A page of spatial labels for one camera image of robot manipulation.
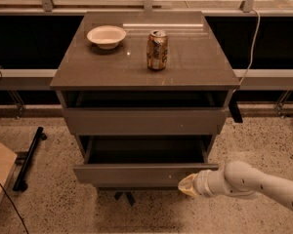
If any white cable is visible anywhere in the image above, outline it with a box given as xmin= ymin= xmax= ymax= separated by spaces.
xmin=238 ymin=9 xmax=262 ymax=85

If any black cable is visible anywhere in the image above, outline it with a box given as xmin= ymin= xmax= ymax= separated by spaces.
xmin=0 ymin=163 xmax=30 ymax=234

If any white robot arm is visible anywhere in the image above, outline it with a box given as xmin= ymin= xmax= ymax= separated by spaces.
xmin=178 ymin=161 xmax=293 ymax=212

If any white bowl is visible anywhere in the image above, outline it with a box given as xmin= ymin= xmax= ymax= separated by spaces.
xmin=87 ymin=25 xmax=126 ymax=50

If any metal railing frame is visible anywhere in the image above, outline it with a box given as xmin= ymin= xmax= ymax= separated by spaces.
xmin=0 ymin=0 xmax=293 ymax=92

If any grey drawer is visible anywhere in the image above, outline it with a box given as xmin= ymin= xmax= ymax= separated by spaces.
xmin=57 ymin=91 xmax=229 ymax=136
xmin=73 ymin=136 xmax=218 ymax=190

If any grey top drawer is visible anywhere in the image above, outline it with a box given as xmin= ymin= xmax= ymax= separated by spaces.
xmin=57 ymin=91 xmax=229 ymax=136

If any crumpled orange soda can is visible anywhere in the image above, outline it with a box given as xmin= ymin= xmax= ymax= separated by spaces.
xmin=146 ymin=30 xmax=168 ymax=71

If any grey drawer cabinet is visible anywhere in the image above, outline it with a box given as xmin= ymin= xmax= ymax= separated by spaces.
xmin=49 ymin=11 xmax=241 ymax=207

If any black metal bar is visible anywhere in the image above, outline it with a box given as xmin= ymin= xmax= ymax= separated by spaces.
xmin=13 ymin=127 xmax=47 ymax=191

